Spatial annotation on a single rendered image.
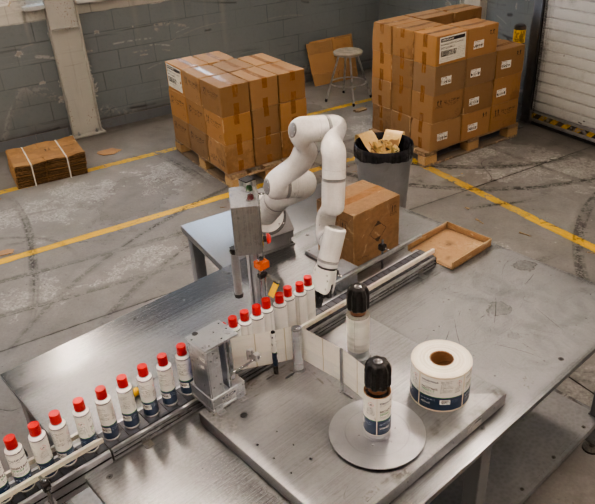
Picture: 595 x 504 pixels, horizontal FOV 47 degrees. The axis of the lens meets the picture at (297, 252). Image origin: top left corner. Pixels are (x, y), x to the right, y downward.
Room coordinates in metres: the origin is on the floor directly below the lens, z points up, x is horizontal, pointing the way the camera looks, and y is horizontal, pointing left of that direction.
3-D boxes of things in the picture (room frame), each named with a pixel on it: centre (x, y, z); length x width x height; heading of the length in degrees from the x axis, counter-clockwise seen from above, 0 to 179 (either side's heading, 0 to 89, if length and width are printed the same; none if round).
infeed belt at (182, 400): (2.15, 0.03, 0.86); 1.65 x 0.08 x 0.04; 130
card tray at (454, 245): (2.79, -0.72, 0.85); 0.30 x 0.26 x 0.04; 130
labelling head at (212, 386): (1.80, 0.30, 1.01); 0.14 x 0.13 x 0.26; 130
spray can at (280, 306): (2.11, 0.08, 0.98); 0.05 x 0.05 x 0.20
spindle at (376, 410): (1.58, -0.22, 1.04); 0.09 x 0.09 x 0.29
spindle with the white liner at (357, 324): (1.98, -0.20, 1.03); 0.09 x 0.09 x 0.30
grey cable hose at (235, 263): (2.12, 0.22, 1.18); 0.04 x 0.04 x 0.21
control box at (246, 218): (2.14, 0.17, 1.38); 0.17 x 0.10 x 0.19; 5
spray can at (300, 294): (2.17, 0.00, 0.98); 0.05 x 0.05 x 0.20
